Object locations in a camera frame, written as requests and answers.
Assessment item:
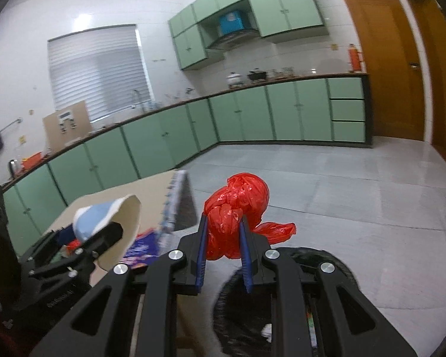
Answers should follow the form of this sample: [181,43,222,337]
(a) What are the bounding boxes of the green cabinet drawer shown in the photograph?
[329,78,364,99]
[332,122,365,142]
[331,100,365,120]

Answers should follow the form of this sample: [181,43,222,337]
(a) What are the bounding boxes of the range hood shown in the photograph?
[207,29,259,50]

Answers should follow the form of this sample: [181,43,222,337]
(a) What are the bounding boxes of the green base cabinets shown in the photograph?
[2,74,372,248]

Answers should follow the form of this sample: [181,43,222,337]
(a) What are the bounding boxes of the red plastic bag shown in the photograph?
[203,173,296,261]

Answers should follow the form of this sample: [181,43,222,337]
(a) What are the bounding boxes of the green wall cabinets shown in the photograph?
[168,0,326,71]

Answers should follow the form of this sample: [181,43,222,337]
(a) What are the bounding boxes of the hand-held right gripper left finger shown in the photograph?
[29,214,209,357]

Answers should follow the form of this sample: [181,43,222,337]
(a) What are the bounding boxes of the orange basin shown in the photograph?
[22,152,45,168]

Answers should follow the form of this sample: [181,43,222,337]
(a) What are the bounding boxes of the wooden door with handle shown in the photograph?
[340,0,430,142]

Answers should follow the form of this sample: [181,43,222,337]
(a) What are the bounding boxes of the brown cardboard board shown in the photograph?
[43,100,93,153]

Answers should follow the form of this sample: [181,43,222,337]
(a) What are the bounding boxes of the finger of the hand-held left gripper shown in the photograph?
[18,231,75,266]
[30,222,124,279]

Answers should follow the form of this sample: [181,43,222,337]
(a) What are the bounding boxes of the blue box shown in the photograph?
[219,10,244,35]

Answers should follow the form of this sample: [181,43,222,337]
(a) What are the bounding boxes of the metal towel rail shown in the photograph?
[0,118,23,138]

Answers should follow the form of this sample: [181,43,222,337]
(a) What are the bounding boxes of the bin with black liner bag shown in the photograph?
[212,247,357,357]

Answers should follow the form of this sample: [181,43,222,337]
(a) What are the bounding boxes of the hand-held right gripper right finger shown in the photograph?
[239,216,417,357]

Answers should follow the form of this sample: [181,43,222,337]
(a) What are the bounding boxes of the white cloth with blue trim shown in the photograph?
[160,170,199,235]

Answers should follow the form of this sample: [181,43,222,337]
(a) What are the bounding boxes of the beige and blue paper cup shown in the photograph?
[73,194,142,273]

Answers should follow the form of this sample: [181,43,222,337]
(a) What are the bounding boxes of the orange thermos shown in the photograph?
[347,43,362,74]

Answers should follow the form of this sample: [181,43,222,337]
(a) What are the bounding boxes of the white window blind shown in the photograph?
[48,25,153,121]

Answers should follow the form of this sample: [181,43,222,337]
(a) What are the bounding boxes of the blue snack bag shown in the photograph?
[122,228,162,270]

